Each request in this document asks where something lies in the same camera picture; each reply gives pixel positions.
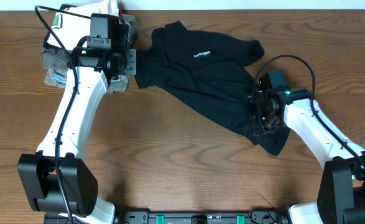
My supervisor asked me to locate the black t-shirt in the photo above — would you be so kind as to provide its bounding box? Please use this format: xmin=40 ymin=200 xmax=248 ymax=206
xmin=135 ymin=21 xmax=290 ymax=156

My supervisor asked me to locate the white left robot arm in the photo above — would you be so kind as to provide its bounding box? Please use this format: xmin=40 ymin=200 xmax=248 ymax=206
xmin=17 ymin=47 xmax=137 ymax=223

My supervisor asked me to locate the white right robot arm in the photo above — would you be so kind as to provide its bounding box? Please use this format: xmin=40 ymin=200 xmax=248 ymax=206
xmin=249 ymin=88 xmax=365 ymax=224

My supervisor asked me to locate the white folded shirt top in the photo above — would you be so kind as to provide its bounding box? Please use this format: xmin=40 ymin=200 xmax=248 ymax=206
xmin=41 ymin=0 xmax=119 ymax=55

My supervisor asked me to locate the grey folded shirt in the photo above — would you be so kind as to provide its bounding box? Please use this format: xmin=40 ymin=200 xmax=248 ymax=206
xmin=43 ymin=14 xmax=137 ymax=74

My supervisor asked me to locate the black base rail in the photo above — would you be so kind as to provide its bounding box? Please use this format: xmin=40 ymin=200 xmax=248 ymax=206
xmin=44 ymin=210 xmax=287 ymax=224

